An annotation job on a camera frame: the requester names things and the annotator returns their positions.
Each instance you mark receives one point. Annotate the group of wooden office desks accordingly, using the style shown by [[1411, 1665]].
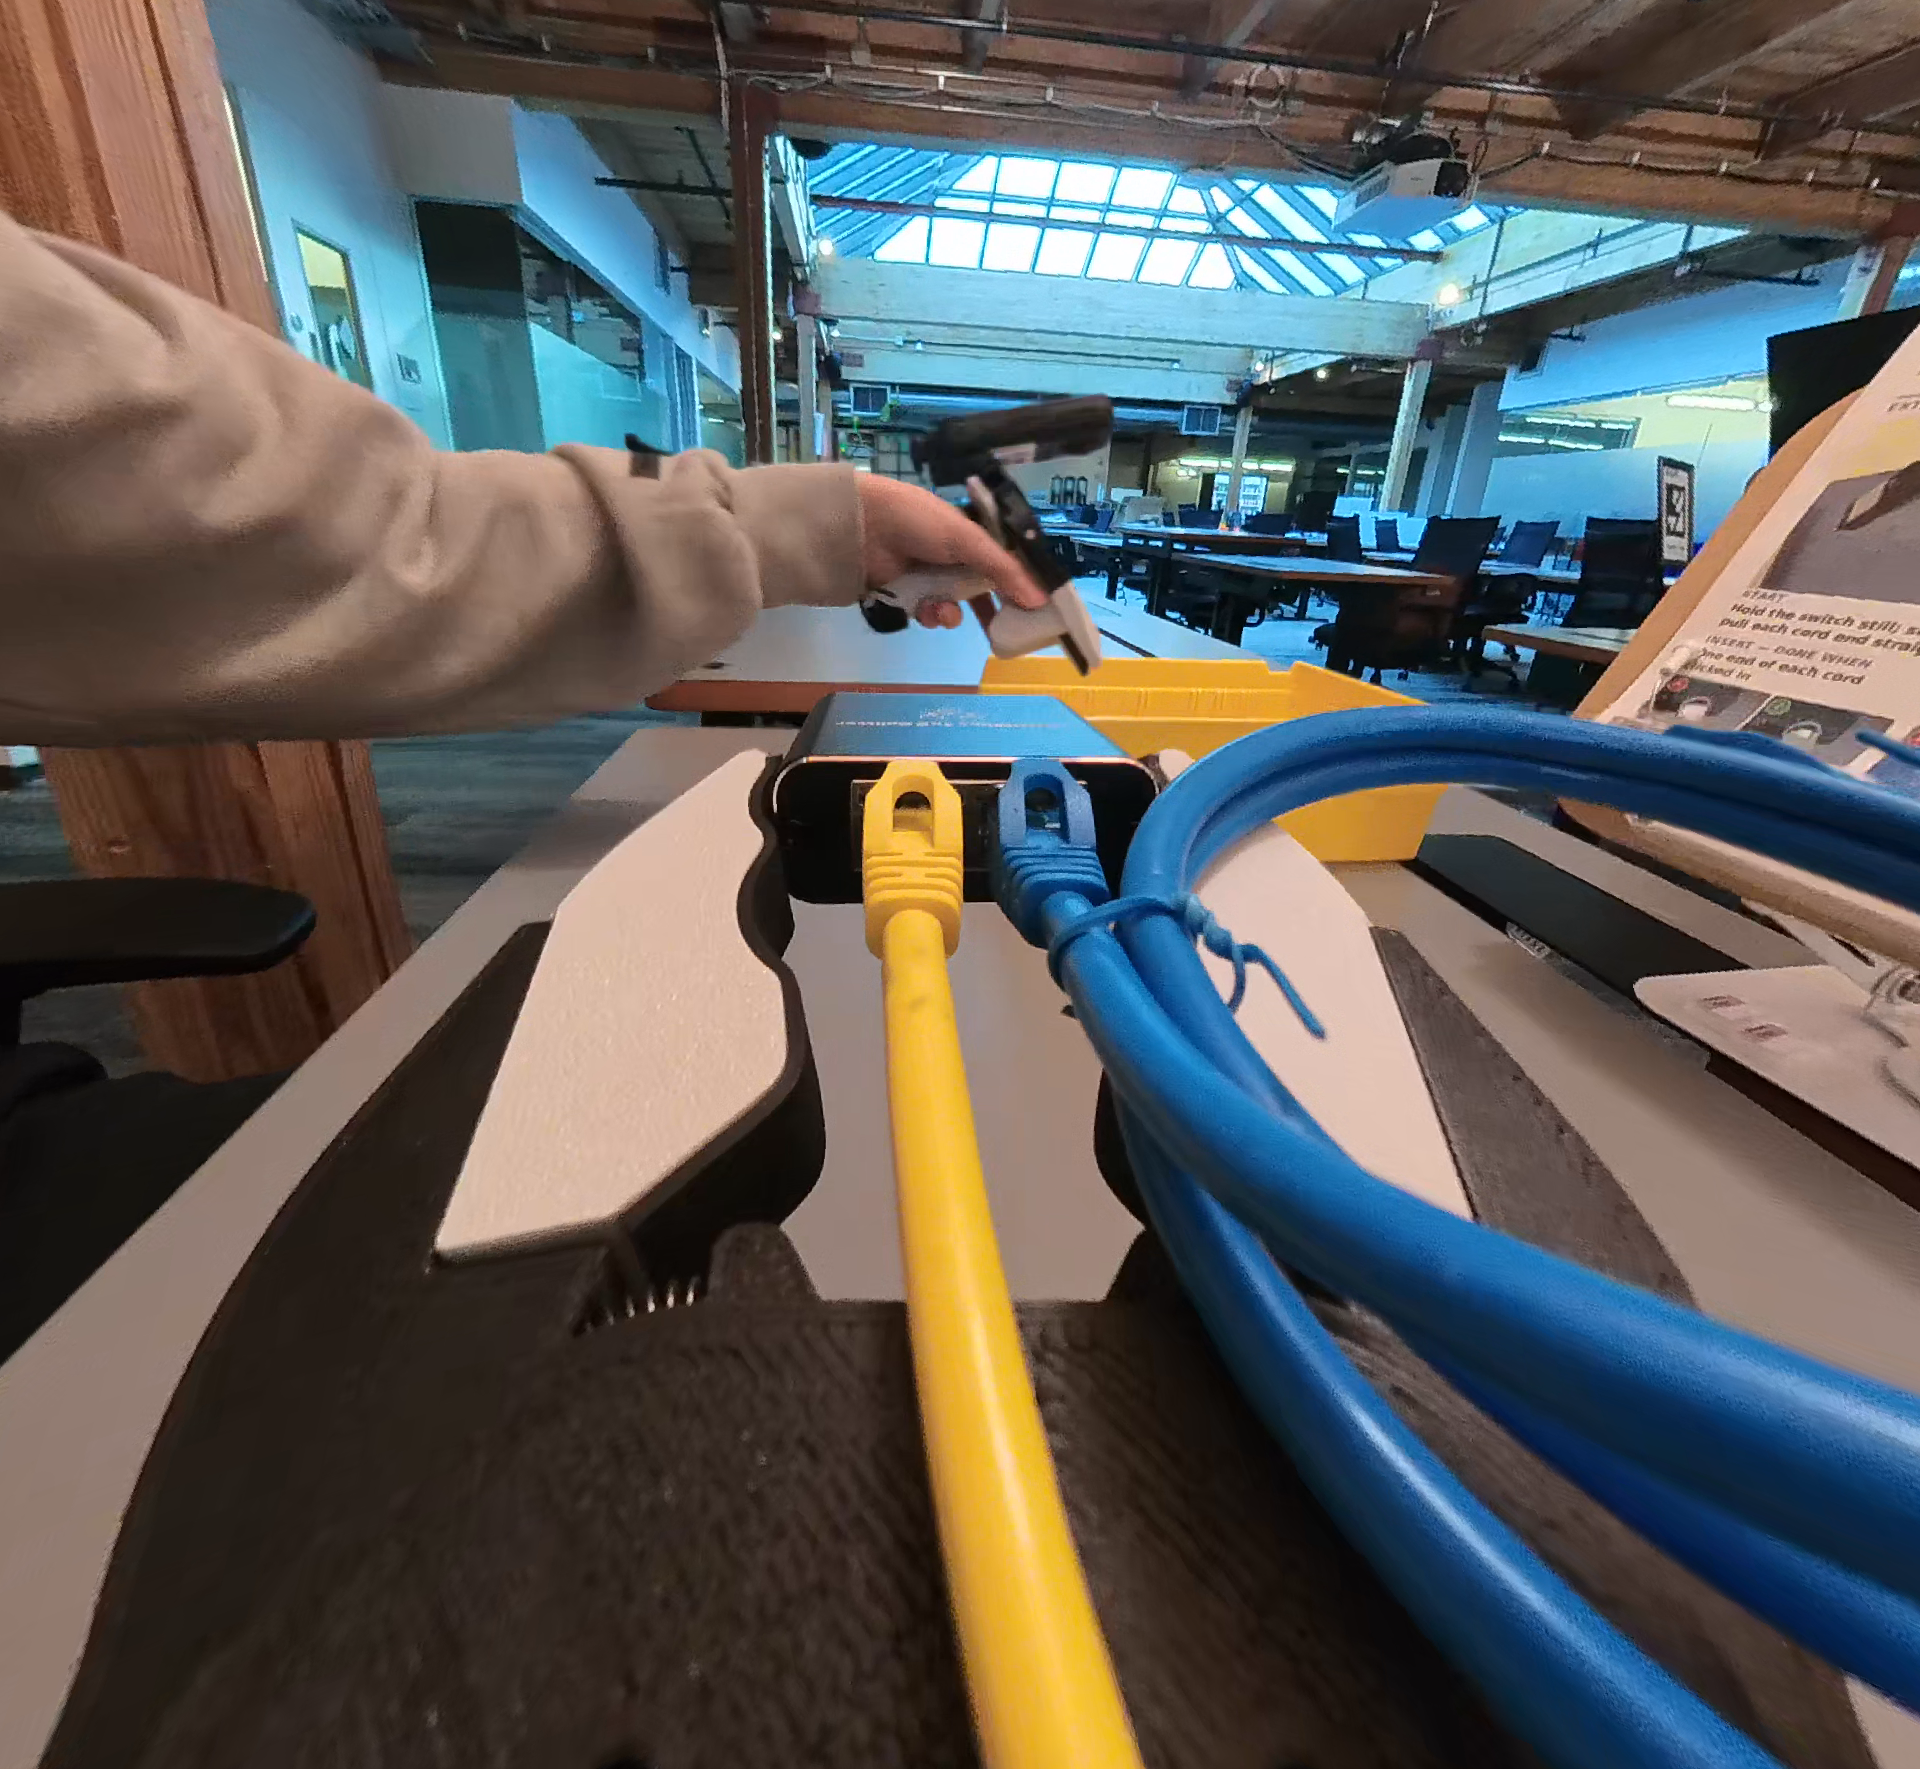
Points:
[[1322, 568]]

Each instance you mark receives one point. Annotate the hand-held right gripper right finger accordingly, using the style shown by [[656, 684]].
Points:
[[1360, 1002]]

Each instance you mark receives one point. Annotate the instruction sheet on stand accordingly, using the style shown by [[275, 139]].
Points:
[[1714, 564]]

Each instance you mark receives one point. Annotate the black display screen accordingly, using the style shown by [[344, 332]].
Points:
[[1847, 374]]

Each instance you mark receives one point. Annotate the group of black office chairs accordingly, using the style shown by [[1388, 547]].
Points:
[[1612, 577]]

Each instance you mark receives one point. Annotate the black ethernet splitter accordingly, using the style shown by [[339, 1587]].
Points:
[[1050, 735]]

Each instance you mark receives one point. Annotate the person's left hand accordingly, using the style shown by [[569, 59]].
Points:
[[932, 538]]

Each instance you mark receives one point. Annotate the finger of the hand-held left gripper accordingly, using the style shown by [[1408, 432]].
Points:
[[1036, 618]]

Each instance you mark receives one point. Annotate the person's left forearm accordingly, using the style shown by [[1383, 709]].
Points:
[[377, 568]]

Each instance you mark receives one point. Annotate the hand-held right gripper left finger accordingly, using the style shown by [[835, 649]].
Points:
[[630, 1048]]

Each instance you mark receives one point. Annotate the white stand base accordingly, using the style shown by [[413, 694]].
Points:
[[1770, 1033]]

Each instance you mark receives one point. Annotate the yellow plastic bin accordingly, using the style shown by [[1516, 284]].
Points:
[[1171, 689]]

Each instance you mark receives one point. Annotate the black desk chair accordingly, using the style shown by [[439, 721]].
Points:
[[150, 920]]

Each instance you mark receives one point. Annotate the fiducial marker sign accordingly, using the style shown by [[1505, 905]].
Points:
[[1678, 508]]

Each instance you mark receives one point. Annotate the white table with wood edge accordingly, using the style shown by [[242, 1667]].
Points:
[[810, 645]]

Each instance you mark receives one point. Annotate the ceiling projector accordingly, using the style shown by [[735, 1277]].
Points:
[[1404, 202]]

